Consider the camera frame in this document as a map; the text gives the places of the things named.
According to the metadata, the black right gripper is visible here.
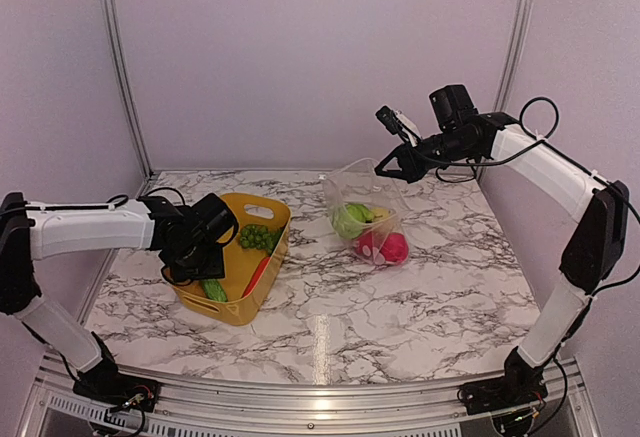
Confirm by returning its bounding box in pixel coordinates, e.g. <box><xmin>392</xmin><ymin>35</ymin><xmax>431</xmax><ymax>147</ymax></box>
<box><xmin>375</xmin><ymin>128</ymin><xmax>478</xmax><ymax>183</ymax></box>

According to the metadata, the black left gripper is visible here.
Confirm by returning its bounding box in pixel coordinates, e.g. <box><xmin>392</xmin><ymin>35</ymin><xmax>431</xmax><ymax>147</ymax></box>
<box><xmin>167</xmin><ymin>241</ymin><xmax>225</xmax><ymax>283</ymax></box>

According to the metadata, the green bitter gourd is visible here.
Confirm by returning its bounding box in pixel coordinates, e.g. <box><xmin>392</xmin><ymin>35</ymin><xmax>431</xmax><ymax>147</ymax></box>
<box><xmin>200</xmin><ymin>279</ymin><xmax>228</xmax><ymax>303</ymax></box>

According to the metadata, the green grape bunch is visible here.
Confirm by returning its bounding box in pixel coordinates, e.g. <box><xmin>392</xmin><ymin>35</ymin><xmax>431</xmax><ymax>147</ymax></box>
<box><xmin>238</xmin><ymin>224</ymin><xmax>283</xmax><ymax>254</ymax></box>

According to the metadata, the clear zip top bag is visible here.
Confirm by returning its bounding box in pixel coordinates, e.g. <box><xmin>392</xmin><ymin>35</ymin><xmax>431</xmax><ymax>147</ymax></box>
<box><xmin>319</xmin><ymin>158</ymin><xmax>410</xmax><ymax>267</ymax></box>

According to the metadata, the red apple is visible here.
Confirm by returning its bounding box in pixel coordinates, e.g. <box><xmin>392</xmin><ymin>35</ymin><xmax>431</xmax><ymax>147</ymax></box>
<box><xmin>380</xmin><ymin>232</ymin><xmax>409</xmax><ymax>265</ymax></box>
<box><xmin>353</xmin><ymin>232</ymin><xmax>385</xmax><ymax>265</ymax></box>

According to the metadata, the green apple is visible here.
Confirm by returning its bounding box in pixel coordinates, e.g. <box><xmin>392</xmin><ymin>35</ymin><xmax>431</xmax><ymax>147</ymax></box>
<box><xmin>345</xmin><ymin>203</ymin><xmax>373</xmax><ymax>224</ymax></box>

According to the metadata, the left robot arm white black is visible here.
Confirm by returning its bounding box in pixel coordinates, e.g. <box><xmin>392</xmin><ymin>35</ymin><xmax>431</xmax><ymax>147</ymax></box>
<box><xmin>1</xmin><ymin>192</ymin><xmax>239</xmax><ymax>402</ymax></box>

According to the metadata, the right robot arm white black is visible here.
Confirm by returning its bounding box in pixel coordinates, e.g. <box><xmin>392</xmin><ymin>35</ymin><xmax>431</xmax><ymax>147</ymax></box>
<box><xmin>375</xmin><ymin>84</ymin><xmax>632</xmax><ymax>405</ymax></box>

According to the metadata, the yellow plastic basket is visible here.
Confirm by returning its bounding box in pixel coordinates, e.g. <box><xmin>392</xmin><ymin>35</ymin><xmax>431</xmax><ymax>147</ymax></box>
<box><xmin>171</xmin><ymin>193</ymin><xmax>291</xmax><ymax>326</ymax></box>

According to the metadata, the orange carrot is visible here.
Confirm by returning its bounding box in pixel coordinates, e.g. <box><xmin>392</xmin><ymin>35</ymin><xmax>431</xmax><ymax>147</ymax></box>
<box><xmin>242</xmin><ymin>256</ymin><xmax>271</xmax><ymax>297</ymax></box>

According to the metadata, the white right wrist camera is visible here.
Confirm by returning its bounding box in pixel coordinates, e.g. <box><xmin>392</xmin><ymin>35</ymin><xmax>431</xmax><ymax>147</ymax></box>
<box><xmin>375</xmin><ymin>106</ymin><xmax>422</xmax><ymax>147</ymax></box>

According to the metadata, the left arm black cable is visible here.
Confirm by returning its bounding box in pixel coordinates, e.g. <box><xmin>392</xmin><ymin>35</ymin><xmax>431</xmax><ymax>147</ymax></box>
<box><xmin>107</xmin><ymin>186</ymin><xmax>194</xmax><ymax>211</ymax></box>

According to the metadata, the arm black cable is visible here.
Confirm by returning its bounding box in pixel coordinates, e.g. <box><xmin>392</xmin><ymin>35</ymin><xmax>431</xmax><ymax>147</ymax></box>
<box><xmin>518</xmin><ymin>96</ymin><xmax>561</xmax><ymax>141</ymax></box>
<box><xmin>107</xmin><ymin>186</ymin><xmax>194</xmax><ymax>211</ymax></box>

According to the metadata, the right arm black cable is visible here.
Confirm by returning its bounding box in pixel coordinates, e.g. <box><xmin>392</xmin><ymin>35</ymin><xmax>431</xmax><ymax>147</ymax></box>
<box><xmin>518</xmin><ymin>96</ymin><xmax>561</xmax><ymax>141</ymax></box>

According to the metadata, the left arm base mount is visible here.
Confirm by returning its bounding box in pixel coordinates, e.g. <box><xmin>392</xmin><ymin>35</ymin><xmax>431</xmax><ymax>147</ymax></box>
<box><xmin>73</xmin><ymin>374</ymin><xmax>161</xmax><ymax>413</ymax></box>

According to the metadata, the front aluminium rail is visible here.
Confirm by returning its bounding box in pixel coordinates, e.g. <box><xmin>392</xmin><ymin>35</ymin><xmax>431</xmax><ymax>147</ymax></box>
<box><xmin>17</xmin><ymin>353</ymin><xmax>601</xmax><ymax>436</ymax></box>

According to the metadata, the right aluminium frame post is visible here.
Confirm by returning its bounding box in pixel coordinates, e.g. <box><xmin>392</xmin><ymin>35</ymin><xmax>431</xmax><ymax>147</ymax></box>
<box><xmin>474</xmin><ymin>0</ymin><xmax>539</xmax><ymax>178</ymax></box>

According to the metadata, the aluminium frame post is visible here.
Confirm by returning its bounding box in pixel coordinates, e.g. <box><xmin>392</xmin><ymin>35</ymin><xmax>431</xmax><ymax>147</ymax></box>
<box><xmin>101</xmin><ymin>0</ymin><xmax>154</xmax><ymax>180</ymax></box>
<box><xmin>474</xmin><ymin>0</ymin><xmax>539</xmax><ymax>178</ymax></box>

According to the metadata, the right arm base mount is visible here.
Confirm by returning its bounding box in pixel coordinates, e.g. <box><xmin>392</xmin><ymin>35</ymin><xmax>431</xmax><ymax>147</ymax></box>
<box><xmin>457</xmin><ymin>377</ymin><xmax>548</xmax><ymax>415</ymax></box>

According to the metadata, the left aluminium frame post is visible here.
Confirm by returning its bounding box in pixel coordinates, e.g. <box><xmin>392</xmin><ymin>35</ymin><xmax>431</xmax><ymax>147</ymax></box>
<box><xmin>101</xmin><ymin>0</ymin><xmax>154</xmax><ymax>180</ymax></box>

